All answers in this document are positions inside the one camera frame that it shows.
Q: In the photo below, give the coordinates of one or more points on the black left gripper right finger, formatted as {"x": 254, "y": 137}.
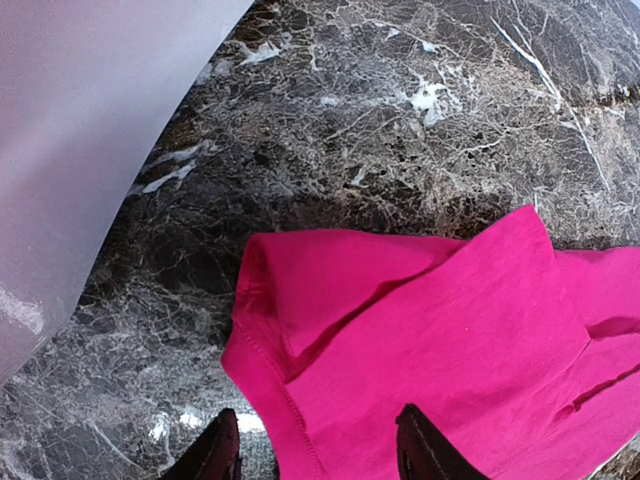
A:
{"x": 424, "y": 453}

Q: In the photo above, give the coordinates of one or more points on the white plastic laundry bin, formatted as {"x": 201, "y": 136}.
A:
{"x": 87, "y": 87}

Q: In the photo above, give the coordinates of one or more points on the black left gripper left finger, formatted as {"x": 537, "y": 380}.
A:
{"x": 214, "y": 455}

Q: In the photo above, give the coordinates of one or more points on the red t-shirt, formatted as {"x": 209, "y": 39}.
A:
{"x": 525, "y": 357}

